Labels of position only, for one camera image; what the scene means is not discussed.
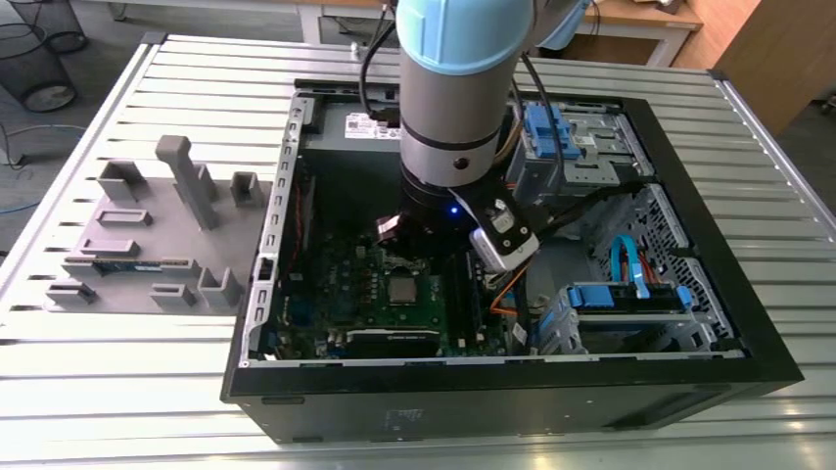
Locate metal socket cover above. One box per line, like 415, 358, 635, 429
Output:
383, 252, 430, 273

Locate CPU with silver top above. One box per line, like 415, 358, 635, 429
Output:
388, 277, 420, 303

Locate CPU socket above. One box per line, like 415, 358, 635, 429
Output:
382, 273, 427, 309

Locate grey power supply unit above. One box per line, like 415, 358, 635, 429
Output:
303, 101, 406, 231

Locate black RAM slot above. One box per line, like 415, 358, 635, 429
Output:
446, 257, 463, 347
452, 255, 470, 346
460, 254, 478, 344

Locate green motherboard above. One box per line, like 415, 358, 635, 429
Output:
264, 227, 522, 361

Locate blue disk carrier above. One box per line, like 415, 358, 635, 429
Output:
522, 105, 584, 162

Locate black graphics card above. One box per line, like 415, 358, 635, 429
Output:
346, 326, 446, 359

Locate grey metal drive cage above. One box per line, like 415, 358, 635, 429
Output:
506, 104, 659, 216

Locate hard disk in blue carrier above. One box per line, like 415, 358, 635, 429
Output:
567, 282, 695, 315

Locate grey metal disk bay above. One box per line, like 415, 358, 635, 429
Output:
539, 281, 750, 357

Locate black PC case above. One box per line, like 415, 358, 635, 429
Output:
219, 76, 808, 446

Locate grey parts rack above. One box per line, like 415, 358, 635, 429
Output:
42, 134, 276, 318

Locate wooden desk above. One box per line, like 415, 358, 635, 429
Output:
574, 0, 707, 70

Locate RAM stick blue label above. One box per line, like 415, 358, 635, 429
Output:
91, 258, 164, 275

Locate wooden cabinet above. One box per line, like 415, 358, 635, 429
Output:
711, 0, 836, 138

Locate black mesh waste basket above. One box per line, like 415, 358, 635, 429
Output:
35, 0, 91, 55
0, 22, 79, 114

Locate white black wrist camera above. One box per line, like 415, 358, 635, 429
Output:
468, 195, 543, 273

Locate orange data wire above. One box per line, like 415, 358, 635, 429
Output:
487, 271, 532, 325

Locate black wire bundle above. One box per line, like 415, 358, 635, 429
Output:
539, 179, 659, 241

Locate black camera cable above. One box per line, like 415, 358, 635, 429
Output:
356, 0, 402, 131
519, 52, 570, 234

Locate blue data wire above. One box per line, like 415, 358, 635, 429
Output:
611, 234, 655, 301

